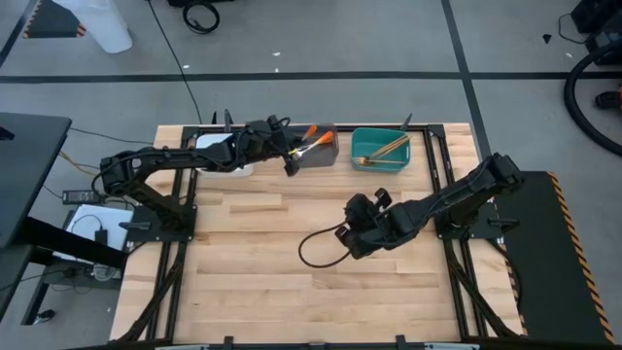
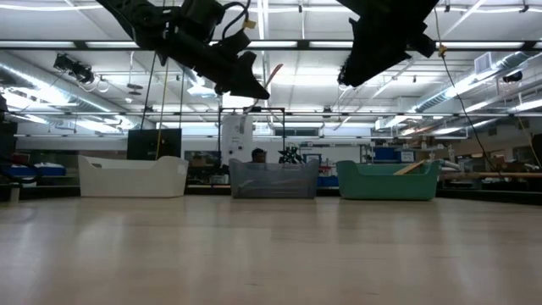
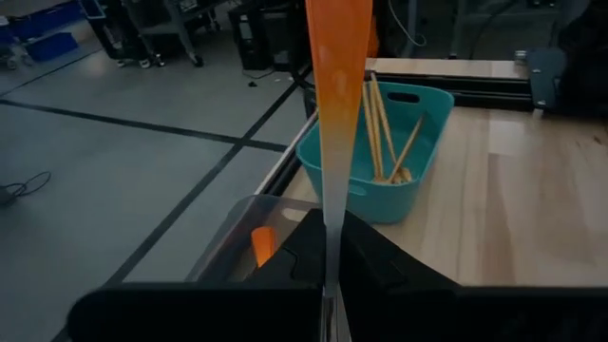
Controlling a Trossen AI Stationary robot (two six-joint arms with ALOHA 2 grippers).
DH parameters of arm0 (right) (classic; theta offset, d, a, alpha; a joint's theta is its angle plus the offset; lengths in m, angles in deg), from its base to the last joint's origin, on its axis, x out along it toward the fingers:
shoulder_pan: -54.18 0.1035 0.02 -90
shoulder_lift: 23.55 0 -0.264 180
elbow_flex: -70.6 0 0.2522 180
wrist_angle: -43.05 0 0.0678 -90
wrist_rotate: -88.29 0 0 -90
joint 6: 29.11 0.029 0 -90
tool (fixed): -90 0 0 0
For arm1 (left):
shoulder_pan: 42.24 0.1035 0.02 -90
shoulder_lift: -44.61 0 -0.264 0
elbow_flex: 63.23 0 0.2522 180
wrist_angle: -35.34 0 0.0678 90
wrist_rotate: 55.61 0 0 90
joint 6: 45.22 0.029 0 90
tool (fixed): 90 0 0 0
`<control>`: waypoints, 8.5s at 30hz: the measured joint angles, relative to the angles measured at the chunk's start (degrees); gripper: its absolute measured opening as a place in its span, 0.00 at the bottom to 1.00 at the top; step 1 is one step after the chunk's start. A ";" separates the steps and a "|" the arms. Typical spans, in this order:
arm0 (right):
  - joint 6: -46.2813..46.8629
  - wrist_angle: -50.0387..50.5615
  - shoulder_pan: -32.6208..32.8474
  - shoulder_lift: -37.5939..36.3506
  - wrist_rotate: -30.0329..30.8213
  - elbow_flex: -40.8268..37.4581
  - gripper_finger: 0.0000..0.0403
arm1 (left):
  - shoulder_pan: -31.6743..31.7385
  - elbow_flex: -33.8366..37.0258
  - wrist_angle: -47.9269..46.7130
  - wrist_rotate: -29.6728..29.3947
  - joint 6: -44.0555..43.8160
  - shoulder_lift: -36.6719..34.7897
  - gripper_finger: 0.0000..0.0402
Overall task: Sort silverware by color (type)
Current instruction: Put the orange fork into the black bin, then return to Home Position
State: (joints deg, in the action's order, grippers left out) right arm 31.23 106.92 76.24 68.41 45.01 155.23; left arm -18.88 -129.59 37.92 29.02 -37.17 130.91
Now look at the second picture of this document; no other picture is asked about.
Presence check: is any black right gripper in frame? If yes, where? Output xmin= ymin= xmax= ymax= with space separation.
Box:
xmin=337 ymin=0 xmax=440 ymax=88

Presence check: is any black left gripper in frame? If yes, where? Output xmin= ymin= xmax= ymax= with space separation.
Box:
xmin=163 ymin=25 xmax=271 ymax=101

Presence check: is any black monitor panel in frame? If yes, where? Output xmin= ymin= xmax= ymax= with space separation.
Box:
xmin=126 ymin=128 xmax=183 ymax=162

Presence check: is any grey translucent plastic bin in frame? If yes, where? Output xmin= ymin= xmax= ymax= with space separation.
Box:
xmin=228 ymin=158 xmax=320 ymax=200

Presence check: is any white ceiling vent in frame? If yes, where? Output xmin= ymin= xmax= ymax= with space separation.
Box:
xmin=473 ymin=51 xmax=494 ymax=76

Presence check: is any teal plastic bin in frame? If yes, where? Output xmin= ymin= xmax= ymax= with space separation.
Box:
xmin=336 ymin=158 xmax=441 ymax=202

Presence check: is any white plastic bin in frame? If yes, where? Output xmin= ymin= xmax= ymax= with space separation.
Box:
xmin=78 ymin=155 xmax=190 ymax=198

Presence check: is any wooden workbench top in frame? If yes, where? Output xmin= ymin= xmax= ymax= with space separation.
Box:
xmin=440 ymin=170 xmax=542 ymax=180

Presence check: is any black metal rig frame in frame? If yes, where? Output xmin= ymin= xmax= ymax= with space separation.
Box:
xmin=218 ymin=106 xmax=287 ymax=169

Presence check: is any yellow hanging cable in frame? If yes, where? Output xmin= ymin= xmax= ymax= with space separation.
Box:
xmin=154 ymin=58 xmax=169 ymax=163

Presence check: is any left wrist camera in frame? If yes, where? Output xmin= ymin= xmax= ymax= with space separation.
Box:
xmin=180 ymin=0 xmax=226 ymax=42

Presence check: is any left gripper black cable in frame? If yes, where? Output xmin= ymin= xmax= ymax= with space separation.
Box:
xmin=219 ymin=1 xmax=252 ymax=40

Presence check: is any yellow-tagged black hanging cable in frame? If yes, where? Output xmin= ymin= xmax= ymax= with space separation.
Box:
xmin=434 ymin=40 xmax=503 ymax=173

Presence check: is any black metal table frame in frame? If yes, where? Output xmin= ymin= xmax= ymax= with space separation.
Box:
xmin=0 ymin=182 xmax=542 ymax=207

